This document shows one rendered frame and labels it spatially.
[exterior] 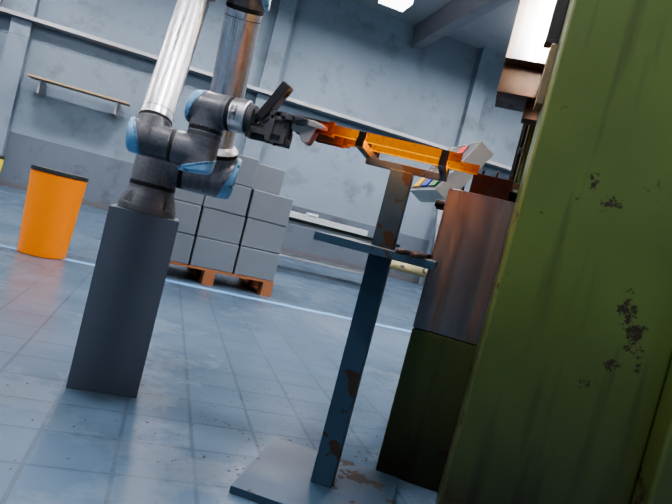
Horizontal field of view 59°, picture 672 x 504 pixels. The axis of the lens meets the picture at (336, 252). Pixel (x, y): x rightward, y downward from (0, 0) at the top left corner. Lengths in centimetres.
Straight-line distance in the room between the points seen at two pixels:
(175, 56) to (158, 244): 61
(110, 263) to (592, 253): 142
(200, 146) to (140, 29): 984
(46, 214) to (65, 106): 687
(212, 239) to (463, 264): 324
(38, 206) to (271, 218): 172
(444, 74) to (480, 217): 1068
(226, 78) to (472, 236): 90
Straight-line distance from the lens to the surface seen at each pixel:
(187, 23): 180
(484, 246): 185
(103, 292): 203
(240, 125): 158
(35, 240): 456
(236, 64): 192
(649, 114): 168
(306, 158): 1137
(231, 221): 484
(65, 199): 452
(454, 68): 1259
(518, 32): 208
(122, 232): 200
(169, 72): 171
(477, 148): 253
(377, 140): 151
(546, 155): 162
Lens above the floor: 71
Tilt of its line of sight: 2 degrees down
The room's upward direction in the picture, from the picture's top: 14 degrees clockwise
